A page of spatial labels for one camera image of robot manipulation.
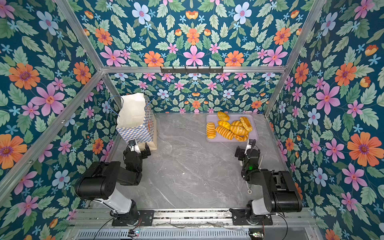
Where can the black hook rail on wall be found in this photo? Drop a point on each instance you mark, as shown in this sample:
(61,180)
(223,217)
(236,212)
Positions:
(192,70)

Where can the lilac plastic tray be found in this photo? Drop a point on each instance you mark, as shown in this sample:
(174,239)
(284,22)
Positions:
(253,135)

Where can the long striped bread loaf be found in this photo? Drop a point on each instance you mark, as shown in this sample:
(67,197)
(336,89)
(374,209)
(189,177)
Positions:
(211,130)

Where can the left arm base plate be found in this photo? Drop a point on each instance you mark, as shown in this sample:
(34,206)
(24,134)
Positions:
(134,218)

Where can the yellow small bread roll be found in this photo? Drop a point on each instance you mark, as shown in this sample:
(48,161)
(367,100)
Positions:
(225,124)

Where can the white perforated cable duct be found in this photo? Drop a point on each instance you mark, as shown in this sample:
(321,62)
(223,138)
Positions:
(164,234)

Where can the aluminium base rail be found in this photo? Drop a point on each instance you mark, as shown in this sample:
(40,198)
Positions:
(193,218)

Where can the croissant shaped fake bread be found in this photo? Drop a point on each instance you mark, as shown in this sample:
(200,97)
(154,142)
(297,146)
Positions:
(241,138)

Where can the striped oblong bread loaf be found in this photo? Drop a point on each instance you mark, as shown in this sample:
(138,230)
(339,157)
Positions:
(227,134)

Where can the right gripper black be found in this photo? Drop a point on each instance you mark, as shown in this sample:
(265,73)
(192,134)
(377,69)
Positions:
(250,151)

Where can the blue checkered paper bag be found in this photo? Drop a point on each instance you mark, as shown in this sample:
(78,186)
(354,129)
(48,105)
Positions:
(136,120)

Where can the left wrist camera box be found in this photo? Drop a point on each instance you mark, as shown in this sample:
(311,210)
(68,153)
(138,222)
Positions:
(133,146)

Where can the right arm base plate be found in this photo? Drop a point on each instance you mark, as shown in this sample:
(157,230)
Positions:
(244,217)

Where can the flat crusty bread slice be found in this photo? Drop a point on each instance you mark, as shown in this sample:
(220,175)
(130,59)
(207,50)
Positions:
(246,124)

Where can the round golden bread roll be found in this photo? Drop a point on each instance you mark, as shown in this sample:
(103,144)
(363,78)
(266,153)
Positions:
(223,116)

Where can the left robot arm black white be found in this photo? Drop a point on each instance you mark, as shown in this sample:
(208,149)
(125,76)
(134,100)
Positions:
(99,182)

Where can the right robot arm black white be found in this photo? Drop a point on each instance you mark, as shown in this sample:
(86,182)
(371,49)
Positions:
(279,194)

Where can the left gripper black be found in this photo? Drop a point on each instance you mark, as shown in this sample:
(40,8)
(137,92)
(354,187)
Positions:
(133,149)

